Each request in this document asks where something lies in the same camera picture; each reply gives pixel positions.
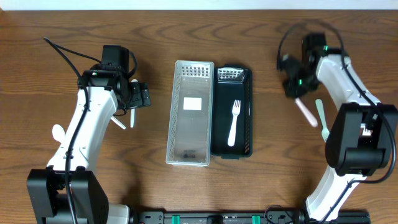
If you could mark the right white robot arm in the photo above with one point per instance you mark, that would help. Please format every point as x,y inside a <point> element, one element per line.
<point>360,146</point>

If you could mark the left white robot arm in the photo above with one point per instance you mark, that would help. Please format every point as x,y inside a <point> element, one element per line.
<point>85,135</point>

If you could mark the pale green plastic fork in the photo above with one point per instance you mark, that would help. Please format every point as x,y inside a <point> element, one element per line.
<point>325,131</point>

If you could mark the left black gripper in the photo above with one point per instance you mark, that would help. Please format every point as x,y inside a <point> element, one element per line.
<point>140,95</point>

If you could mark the translucent white spoon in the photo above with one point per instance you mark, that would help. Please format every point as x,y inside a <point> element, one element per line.
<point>133,111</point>

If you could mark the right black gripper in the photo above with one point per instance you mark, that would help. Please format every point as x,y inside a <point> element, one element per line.
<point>294,91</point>

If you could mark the black plastic basket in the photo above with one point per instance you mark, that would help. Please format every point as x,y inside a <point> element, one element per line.
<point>232,82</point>

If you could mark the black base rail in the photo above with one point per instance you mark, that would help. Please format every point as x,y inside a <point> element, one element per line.
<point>272,215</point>

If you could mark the white spoon crossing handle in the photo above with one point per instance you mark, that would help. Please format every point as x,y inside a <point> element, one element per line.
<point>116,121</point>

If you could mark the white plastic fork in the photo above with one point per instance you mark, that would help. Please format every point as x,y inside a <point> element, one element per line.
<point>232,133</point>
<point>365,131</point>

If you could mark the clear plastic basket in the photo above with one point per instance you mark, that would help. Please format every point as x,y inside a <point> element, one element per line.
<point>189,137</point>

